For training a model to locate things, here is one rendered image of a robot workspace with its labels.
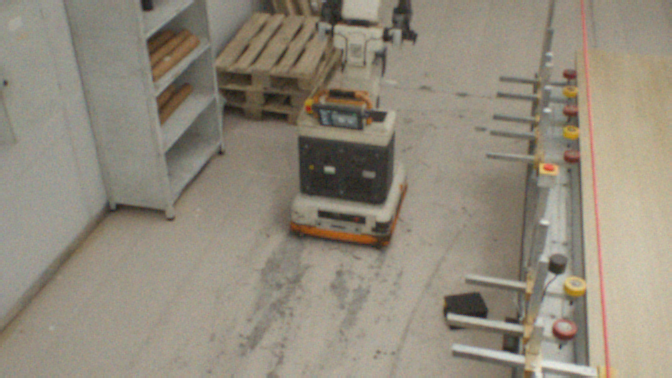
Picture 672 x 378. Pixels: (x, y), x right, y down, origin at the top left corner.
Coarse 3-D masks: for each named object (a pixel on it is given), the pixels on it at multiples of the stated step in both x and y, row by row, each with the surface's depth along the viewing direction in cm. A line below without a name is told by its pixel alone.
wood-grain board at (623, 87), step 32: (576, 64) 447; (608, 64) 447; (640, 64) 447; (608, 96) 410; (640, 96) 410; (608, 128) 379; (640, 128) 379; (608, 160) 352; (640, 160) 352; (608, 192) 329; (640, 192) 329; (608, 224) 308; (640, 224) 308; (608, 256) 290; (640, 256) 290; (608, 288) 274; (640, 288) 274; (608, 320) 260; (640, 320) 260; (640, 352) 247
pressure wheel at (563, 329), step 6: (558, 324) 258; (564, 324) 258; (570, 324) 258; (552, 330) 258; (558, 330) 255; (564, 330) 255; (570, 330) 255; (558, 336) 256; (564, 336) 254; (570, 336) 254; (558, 348) 262
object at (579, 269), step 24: (576, 96) 426; (576, 120) 409; (576, 144) 390; (576, 168) 374; (576, 192) 359; (576, 216) 345; (576, 240) 332; (576, 264) 320; (576, 312) 299; (576, 336) 289; (576, 360) 279
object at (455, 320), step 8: (448, 320) 267; (456, 320) 266; (464, 320) 266; (472, 320) 266; (480, 320) 266; (488, 320) 266; (472, 328) 266; (480, 328) 266; (488, 328) 265; (496, 328) 264; (504, 328) 263; (512, 328) 263; (520, 328) 263; (520, 336) 263; (544, 336) 260; (552, 336) 259
